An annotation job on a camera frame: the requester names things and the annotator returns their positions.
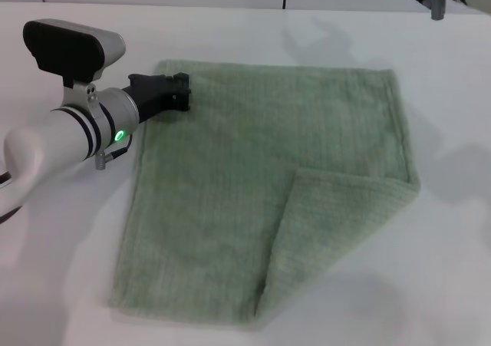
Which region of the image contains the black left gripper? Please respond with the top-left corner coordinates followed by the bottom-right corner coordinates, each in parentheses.
top-left (125, 71), bottom-right (193, 124)

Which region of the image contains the green ribbed towel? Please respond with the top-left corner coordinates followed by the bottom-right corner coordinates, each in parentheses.
top-left (108, 58), bottom-right (422, 322)

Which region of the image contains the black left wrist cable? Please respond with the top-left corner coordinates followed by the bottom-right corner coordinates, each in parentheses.
top-left (103, 132), bottom-right (134, 160)

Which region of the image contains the left wrist camera black silver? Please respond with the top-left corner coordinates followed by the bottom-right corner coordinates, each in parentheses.
top-left (22, 18), bottom-right (127, 111)

